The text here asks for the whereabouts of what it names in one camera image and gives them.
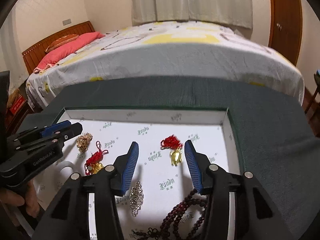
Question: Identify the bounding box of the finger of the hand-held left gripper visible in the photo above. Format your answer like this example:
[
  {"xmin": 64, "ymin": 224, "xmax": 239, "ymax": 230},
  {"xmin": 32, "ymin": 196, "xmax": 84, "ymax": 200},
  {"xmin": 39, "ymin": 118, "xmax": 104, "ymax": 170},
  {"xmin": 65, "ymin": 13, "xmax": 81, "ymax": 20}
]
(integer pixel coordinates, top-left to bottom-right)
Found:
[
  {"xmin": 7, "ymin": 120, "xmax": 72, "ymax": 143},
  {"xmin": 17, "ymin": 123, "xmax": 83, "ymax": 150}
]

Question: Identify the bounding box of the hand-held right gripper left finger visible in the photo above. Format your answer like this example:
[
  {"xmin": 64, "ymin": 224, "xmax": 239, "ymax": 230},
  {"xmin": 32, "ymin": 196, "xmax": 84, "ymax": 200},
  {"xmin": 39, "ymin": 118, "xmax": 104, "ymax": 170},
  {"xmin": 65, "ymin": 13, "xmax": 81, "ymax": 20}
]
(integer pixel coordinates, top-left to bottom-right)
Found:
[{"xmin": 31, "ymin": 141, "xmax": 140, "ymax": 240}]

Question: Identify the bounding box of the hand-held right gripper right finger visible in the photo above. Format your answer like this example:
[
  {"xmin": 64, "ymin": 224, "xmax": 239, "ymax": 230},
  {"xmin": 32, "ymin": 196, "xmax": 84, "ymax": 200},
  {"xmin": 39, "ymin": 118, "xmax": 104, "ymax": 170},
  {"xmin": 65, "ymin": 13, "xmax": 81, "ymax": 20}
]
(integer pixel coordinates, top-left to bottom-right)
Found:
[{"xmin": 184, "ymin": 140, "xmax": 295, "ymax": 240}]

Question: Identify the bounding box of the rose gold charm bracelet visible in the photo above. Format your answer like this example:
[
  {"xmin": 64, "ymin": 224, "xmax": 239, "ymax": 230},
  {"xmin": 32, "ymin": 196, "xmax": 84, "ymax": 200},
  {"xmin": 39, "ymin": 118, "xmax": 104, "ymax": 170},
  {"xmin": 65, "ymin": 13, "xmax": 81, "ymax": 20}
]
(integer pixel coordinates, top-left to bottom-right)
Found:
[{"xmin": 76, "ymin": 133, "xmax": 93, "ymax": 153}]

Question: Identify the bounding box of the red knot gold pendant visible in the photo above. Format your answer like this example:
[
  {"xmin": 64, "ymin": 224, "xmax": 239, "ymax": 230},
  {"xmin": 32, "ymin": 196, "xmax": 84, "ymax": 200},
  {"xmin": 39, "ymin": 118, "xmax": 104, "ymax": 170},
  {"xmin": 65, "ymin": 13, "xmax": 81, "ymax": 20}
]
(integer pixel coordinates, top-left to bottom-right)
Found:
[{"xmin": 160, "ymin": 134, "xmax": 183, "ymax": 167}]

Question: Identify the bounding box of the dark red bead necklace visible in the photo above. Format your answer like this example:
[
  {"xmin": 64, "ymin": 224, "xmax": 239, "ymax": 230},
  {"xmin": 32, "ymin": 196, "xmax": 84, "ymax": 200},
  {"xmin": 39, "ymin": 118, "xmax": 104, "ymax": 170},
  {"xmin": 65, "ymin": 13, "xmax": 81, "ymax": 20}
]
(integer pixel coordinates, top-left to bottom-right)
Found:
[{"xmin": 160, "ymin": 189, "xmax": 208, "ymax": 240}]

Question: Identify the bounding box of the crystal flower chain ornament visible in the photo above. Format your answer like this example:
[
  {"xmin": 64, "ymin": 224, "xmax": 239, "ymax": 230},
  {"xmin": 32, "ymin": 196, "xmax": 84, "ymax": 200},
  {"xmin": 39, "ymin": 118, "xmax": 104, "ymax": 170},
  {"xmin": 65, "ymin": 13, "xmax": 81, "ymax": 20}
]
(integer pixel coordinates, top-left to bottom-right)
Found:
[{"xmin": 129, "ymin": 180, "xmax": 145, "ymax": 217}]

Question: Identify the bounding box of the white jade bangle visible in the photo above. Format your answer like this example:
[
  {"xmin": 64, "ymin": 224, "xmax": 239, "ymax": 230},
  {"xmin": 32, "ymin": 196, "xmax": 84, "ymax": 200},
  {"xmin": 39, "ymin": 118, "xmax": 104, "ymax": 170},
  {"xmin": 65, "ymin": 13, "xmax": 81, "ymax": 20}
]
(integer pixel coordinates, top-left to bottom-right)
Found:
[{"xmin": 55, "ymin": 160, "xmax": 75, "ymax": 178}]

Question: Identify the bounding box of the red cord round gold charm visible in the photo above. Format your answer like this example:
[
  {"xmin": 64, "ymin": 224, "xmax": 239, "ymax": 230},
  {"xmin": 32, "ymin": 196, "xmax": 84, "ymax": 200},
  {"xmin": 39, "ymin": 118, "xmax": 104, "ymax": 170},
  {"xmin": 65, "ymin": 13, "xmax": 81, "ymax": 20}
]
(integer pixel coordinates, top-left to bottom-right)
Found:
[{"xmin": 84, "ymin": 141, "xmax": 109, "ymax": 177}]

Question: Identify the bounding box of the shallow white lined box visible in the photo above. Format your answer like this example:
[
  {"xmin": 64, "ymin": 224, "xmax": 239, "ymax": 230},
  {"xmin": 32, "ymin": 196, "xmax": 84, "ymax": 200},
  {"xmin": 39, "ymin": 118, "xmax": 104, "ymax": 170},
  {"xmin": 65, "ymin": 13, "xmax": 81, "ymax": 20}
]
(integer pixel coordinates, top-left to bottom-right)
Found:
[{"xmin": 15, "ymin": 107, "xmax": 244, "ymax": 240}]

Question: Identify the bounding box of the black cord necklace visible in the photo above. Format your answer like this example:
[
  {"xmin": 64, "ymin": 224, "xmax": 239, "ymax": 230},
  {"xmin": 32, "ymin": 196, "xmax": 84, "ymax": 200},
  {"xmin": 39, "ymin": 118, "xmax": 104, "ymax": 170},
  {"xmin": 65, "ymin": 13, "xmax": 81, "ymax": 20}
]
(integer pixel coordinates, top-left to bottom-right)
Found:
[{"xmin": 130, "ymin": 227, "xmax": 160, "ymax": 239}]

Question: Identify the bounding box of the person's left hand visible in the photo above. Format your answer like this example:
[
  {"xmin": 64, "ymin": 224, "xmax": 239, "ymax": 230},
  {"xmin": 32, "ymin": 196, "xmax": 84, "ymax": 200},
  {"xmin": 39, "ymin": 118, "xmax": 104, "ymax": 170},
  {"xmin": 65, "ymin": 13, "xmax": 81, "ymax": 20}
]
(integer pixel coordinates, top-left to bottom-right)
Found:
[{"xmin": 0, "ymin": 181, "xmax": 40, "ymax": 227}]

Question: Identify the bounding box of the brown wooden nightstand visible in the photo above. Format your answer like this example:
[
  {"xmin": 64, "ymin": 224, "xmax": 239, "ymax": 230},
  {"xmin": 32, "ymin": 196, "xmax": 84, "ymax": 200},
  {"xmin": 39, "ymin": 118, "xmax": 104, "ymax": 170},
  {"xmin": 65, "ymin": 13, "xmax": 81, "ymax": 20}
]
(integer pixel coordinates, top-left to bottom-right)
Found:
[{"xmin": 5, "ymin": 100, "xmax": 33, "ymax": 135}]

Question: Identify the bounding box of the red gift box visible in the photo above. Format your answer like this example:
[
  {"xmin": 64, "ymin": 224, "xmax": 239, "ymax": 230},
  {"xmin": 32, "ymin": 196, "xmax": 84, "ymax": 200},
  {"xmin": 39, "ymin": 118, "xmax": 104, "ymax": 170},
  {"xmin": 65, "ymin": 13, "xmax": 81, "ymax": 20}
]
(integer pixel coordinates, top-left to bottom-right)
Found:
[{"xmin": 10, "ymin": 99, "xmax": 27, "ymax": 115}]

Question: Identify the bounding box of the brown teddy bear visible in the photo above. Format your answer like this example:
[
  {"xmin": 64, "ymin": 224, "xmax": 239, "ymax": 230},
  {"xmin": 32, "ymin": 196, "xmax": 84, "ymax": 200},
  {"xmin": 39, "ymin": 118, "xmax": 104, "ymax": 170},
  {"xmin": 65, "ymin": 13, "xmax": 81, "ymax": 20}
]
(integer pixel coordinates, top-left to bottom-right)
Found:
[{"xmin": 7, "ymin": 88, "xmax": 20, "ymax": 108}]

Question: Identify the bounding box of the pink pillow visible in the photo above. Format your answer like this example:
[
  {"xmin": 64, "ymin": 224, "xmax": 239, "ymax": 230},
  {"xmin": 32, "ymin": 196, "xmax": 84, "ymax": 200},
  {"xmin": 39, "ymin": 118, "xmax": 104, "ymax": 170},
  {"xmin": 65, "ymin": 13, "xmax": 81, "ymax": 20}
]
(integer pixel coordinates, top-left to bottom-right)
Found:
[{"xmin": 34, "ymin": 32, "xmax": 105, "ymax": 73}]

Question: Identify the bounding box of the wooden bed headboard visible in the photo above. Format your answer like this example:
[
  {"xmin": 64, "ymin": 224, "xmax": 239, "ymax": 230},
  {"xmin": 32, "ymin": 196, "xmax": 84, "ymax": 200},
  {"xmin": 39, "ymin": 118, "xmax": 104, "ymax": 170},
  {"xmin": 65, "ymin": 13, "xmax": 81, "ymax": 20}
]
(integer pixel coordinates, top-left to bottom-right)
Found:
[{"xmin": 22, "ymin": 21, "xmax": 96, "ymax": 75}]

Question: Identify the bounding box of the dark grey tablecloth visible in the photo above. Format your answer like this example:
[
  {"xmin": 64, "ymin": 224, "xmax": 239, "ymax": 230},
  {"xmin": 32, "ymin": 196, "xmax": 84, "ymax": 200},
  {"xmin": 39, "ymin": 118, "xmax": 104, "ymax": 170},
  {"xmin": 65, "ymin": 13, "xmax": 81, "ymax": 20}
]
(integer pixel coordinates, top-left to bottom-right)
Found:
[{"xmin": 15, "ymin": 76, "xmax": 320, "ymax": 240}]

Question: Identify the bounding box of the orange pillow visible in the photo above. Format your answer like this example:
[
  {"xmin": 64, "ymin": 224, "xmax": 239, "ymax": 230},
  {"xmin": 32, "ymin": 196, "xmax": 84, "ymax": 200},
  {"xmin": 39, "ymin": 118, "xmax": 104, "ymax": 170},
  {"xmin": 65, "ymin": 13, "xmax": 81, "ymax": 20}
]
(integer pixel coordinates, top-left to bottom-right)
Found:
[{"xmin": 45, "ymin": 34, "xmax": 80, "ymax": 53}]

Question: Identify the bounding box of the white yellow patterned bedsheet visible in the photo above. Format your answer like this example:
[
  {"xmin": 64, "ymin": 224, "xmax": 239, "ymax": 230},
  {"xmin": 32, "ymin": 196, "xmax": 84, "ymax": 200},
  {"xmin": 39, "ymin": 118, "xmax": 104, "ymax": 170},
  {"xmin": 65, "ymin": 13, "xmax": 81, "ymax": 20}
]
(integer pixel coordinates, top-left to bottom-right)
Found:
[{"xmin": 25, "ymin": 20, "xmax": 305, "ymax": 110}]

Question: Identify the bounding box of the wooden chair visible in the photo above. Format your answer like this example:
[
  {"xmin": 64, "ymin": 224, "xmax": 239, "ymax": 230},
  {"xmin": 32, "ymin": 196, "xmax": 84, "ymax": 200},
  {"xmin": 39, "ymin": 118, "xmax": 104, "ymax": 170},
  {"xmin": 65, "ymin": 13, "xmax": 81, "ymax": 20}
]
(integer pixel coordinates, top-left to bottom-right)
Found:
[{"xmin": 304, "ymin": 74, "xmax": 320, "ymax": 117}]

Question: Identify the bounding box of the white pleated window curtain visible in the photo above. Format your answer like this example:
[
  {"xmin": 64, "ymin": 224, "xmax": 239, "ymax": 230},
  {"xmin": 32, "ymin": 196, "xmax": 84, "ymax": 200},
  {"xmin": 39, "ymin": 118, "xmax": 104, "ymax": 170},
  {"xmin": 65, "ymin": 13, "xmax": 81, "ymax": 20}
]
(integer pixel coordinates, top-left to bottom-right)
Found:
[{"xmin": 131, "ymin": 0, "xmax": 253, "ymax": 29}]

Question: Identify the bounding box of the brown wooden door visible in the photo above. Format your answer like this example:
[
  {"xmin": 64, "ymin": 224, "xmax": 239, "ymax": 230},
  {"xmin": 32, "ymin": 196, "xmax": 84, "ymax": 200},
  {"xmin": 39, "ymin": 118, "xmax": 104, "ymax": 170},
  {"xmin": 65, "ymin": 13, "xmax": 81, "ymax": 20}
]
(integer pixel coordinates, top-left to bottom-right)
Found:
[{"xmin": 267, "ymin": 0, "xmax": 303, "ymax": 67}]

